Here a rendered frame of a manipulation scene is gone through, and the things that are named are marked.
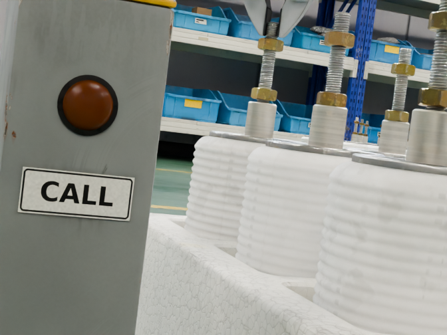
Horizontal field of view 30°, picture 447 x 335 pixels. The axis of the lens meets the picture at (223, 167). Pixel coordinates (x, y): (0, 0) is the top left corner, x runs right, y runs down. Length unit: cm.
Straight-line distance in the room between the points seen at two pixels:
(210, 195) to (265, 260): 12
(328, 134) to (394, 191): 14
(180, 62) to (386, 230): 543
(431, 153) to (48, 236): 19
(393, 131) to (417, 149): 26
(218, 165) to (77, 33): 25
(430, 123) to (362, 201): 6
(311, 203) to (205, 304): 9
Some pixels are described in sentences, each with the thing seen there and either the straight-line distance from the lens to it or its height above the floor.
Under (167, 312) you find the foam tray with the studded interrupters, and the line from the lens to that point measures 56.
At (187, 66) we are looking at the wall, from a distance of 582.
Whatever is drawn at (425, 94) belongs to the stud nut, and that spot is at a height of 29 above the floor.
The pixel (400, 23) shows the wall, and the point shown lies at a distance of 662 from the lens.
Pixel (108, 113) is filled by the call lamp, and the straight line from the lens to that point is 38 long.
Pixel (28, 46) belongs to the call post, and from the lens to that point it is 37.
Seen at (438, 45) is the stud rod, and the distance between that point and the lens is 43.
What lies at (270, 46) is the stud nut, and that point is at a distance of 64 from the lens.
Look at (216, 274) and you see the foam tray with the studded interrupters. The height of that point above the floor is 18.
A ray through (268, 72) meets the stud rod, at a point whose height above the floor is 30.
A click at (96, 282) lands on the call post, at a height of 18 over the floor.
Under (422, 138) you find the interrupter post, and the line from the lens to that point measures 42.
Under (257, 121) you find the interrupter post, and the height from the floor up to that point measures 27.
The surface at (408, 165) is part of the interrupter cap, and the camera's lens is 40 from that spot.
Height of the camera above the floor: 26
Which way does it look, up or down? 3 degrees down
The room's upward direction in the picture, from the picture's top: 7 degrees clockwise
